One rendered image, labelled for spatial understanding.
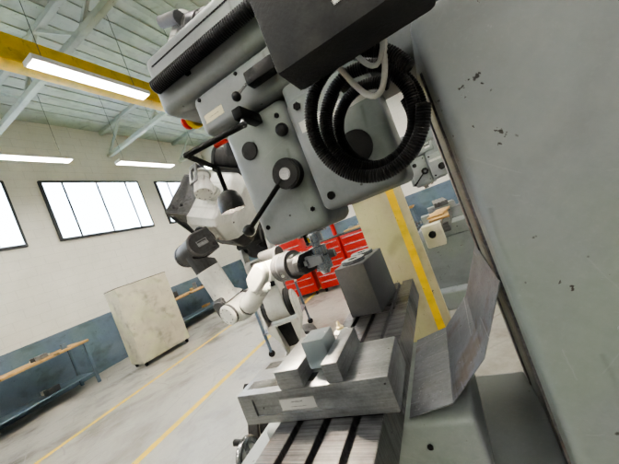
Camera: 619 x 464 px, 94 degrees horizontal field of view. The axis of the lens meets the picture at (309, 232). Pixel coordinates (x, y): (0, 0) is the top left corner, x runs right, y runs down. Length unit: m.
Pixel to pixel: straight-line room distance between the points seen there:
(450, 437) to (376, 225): 1.95
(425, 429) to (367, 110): 0.64
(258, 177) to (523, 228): 0.54
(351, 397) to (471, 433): 0.23
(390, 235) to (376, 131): 1.93
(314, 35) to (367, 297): 0.84
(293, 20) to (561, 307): 0.52
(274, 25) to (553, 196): 0.43
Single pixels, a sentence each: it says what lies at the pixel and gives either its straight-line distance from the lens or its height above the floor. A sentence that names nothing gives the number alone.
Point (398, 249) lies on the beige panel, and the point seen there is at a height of 0.90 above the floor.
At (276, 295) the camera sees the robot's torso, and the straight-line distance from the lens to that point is 1.47.
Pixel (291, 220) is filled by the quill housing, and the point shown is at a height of 1.35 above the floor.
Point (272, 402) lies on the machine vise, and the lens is 0.72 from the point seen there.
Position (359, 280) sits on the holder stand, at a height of 1.09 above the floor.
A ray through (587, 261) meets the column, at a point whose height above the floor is 1.15.
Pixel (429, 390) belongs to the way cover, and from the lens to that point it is 0.77.
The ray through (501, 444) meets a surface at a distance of 0.85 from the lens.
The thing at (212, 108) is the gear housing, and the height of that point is 1.68.
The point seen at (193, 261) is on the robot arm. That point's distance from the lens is 1.15.
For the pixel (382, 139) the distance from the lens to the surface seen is 0.61.
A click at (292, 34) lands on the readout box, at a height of 1.55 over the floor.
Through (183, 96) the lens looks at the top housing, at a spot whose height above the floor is 1.74.
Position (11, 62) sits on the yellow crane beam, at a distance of 5.85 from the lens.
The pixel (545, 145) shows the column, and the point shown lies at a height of 1.31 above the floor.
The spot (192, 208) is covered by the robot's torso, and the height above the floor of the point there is 1.56.
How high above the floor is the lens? 1.32
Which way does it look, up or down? level
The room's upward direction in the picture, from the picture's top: 21 degrees counter-clockwise
